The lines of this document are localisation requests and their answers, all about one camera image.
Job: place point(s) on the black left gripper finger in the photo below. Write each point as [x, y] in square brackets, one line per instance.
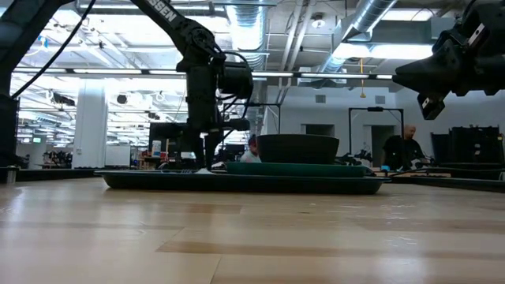
[212, 148]
[199, 152]

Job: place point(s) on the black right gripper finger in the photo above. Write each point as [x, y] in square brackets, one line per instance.
[426, 75]

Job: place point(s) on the black bowl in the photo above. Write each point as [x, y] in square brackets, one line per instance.
[298, 150]

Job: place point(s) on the green plate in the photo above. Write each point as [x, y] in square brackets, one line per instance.
[296, 170]

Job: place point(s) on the background black robot arm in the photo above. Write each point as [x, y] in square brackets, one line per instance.
[355, 158]

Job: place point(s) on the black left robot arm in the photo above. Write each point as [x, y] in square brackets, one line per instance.
[169, 16]

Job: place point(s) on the dark green plastic tray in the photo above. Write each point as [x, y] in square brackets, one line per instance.
[236, 185]

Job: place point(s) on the large black monitor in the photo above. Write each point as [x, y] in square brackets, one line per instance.
[165, 138]

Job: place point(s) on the person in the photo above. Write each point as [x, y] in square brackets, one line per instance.
[250, 157]
[402, 150]

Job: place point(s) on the white canister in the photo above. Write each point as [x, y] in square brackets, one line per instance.
[156, 149]

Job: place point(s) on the yellow hanging pendant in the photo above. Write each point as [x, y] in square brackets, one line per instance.
[362, 94]

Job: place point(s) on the whiteboard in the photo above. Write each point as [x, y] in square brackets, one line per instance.
[117, 155]

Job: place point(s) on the black equipment cases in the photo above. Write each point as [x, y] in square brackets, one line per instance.
[473, 144]

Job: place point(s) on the long LED light strip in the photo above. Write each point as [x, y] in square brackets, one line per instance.
[315, 75]

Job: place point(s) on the white pillar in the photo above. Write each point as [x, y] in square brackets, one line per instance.
[90, 130]

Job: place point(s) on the round ceiling sensor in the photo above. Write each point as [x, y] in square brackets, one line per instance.
[318, 22]

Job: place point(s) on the green exit sign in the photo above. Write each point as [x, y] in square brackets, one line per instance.
[37, 140]

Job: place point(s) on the small silver cylinder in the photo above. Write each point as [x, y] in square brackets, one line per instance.
[12, 175]

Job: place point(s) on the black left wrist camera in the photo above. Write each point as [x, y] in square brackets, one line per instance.
[236, 81]

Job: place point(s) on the wall vent grille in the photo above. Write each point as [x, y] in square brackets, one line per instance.
[320, 98]
[380, 99]

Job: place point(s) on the silver ribbed air duct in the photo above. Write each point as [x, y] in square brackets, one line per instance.
[246, 23]
[371, 16]

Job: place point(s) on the black aluminium rig frame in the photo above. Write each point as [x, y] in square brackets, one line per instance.
[59, 174]

